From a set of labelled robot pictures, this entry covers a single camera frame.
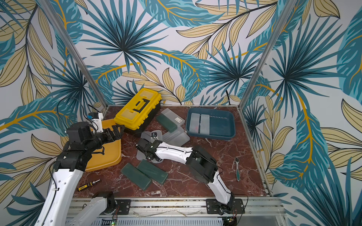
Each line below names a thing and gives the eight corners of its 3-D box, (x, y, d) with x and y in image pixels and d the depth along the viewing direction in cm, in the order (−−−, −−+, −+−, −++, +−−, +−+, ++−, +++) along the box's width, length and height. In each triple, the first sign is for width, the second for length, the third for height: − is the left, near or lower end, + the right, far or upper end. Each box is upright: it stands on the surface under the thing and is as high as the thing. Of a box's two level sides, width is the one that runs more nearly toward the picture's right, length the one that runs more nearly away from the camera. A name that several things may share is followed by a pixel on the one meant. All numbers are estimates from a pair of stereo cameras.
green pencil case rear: (155, 119, 112) (154, 117, 110) (161, 115, 115) (161, 112, 112) (171, 133, 104) (170, 131, 102) (177, 128, 107) (177, 126, 104)
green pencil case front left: (121, 172, 87) (120, 170, 85) (130, 162, 91) (129, 161, 89) (144, 191, 81) (143, 190, 79) (152, 180, 84) (151, 179, 82)
